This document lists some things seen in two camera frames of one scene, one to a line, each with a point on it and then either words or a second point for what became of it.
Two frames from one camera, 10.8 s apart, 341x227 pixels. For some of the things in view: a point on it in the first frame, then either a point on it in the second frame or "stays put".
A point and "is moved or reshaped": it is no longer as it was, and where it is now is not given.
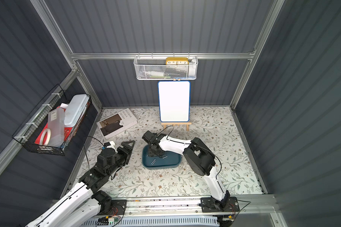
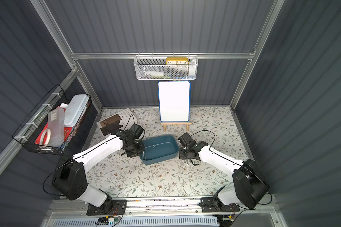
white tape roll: x=48 y=136 stays put
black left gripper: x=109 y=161 -> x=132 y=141
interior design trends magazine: x=116 y=123 stays put
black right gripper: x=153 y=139 -> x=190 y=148
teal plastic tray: x=171 y=160 is moved or reshaped
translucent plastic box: x=56 y=125 stays put
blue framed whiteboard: x=174 y=99 stays put
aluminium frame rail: x=162 y=55 stays put
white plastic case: x=76 y=104 stays put
